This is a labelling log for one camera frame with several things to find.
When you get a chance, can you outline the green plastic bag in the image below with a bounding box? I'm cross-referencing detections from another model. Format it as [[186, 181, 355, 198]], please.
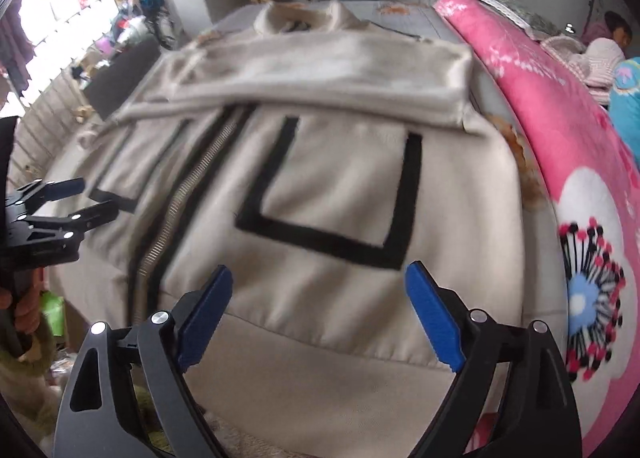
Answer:
[[40, 291, 68, 339]]

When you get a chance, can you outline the grey patterned pillow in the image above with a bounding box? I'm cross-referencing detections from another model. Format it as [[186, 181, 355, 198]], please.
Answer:
[[475, 0, 563, 39]]

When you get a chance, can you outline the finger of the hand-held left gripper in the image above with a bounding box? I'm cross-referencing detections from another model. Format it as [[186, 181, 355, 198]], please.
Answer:
[[27, 199, 120, 239], [30, 177, 86, 202]]

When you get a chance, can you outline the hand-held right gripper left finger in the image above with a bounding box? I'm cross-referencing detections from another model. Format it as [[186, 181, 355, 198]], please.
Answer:
[[52, 264, 234, 458]]

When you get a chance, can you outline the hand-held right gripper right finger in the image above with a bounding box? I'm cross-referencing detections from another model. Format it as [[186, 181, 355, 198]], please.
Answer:
[[404, 261, 583, 458]]

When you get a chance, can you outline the pink checked cloth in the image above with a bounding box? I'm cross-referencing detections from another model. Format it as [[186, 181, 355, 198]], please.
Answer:
[[542, 36, 626, 89]]

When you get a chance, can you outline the dark grey board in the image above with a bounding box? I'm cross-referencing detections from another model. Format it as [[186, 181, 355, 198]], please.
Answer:
[[82, 33, 163, 121]]

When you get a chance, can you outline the small blue bicycle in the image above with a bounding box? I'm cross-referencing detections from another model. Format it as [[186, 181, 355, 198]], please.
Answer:
[[135, 0, 178, 50]]

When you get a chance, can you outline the person's left hand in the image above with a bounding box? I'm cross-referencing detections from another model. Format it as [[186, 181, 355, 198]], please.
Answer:
[[0, 285, 45, 339]]

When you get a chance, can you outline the beige zip jacket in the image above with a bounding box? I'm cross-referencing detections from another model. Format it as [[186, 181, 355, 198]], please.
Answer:
[[47, 0, 526, 458]]

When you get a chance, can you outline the metal railing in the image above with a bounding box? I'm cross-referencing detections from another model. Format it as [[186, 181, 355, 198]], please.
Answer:
[[10, 0, 126, 189]]

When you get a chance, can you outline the pink floral blanket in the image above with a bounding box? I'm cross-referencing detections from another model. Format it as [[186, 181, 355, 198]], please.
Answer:
[[432, 0, 640, 458]]

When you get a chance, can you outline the blue cartoon quilt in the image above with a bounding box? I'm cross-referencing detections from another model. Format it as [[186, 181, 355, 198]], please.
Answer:
[[607, 56, 640, 154]]

